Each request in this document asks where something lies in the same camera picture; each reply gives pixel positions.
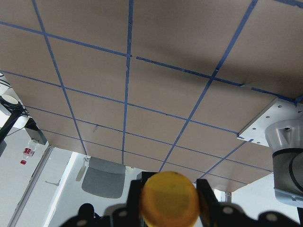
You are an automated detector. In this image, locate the white paper cup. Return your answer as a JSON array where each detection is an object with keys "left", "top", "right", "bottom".
[{"left": 1, "top": 94, "right": 18, "bottom": 105}]

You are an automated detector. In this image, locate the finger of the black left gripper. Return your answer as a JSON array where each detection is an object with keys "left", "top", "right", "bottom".
[
  {"left": 61, "top": 204, "right": 126, "bottom": 227},
  {"left": 217, "top": 205, "right": 301, "bottom": 227}
]

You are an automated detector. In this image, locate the plastic water bottle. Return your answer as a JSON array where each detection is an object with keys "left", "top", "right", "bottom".
[{"left": 20, "top": 139, "right": 38, "bottom": 165}]

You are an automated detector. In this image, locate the yellow push button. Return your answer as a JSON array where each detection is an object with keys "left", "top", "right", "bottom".
[{"left": 140, "top": 171, "right": 200, "bottom": 227}]

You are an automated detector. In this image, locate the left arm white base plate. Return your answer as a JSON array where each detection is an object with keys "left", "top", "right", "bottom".
[{"left": 237, "top": 98, "right": 303, "bottom": 151}]

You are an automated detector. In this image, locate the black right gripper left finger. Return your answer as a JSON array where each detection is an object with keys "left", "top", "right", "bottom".
[{"left": 126, "top": 180, "right": 142, "bottom": 227}]

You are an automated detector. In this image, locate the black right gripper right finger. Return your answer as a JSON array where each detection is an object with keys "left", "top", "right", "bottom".
[{"left": 196, "top": 179, "right": 218, "bottom": 227}]

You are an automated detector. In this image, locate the grey office chair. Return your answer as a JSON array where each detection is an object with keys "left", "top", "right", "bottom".
[{"left": 76, "top": 157, "right": 126, "bottom": 199}]

